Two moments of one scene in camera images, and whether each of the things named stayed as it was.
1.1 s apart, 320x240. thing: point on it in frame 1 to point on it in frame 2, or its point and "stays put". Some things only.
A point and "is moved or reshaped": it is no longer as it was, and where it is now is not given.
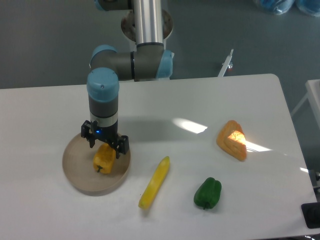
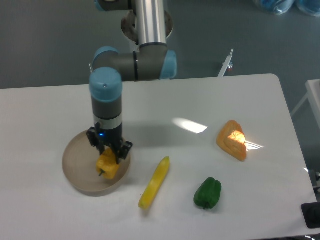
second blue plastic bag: (311, 7) stays put
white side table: (313, 88) stays put
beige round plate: (78, 168) stays put
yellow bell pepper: (104, 158) is moved or reshaped
